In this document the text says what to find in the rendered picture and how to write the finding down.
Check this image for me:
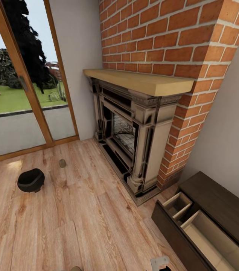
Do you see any cauldron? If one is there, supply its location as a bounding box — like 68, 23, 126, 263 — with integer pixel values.
17, 168, 45, 193

